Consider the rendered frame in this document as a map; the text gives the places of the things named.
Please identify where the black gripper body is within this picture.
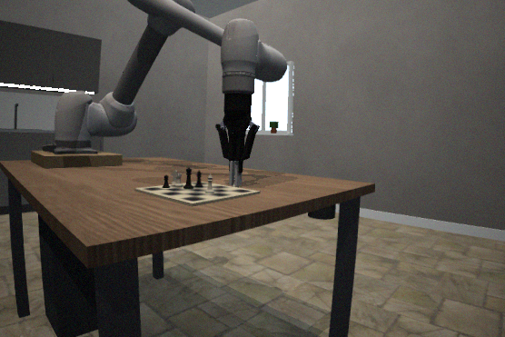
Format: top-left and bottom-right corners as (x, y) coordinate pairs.
(223, 93), (253, 133)

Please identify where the black and cream chessboard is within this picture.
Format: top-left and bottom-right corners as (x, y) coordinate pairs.
(134, 182), (261, 206)

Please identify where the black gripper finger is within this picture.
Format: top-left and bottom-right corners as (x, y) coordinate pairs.
(234, 120), (260, 185)
(215, 120), (237, 185)

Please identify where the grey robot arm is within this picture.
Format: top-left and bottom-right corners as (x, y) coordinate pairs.
(42, 0), (288, 154)

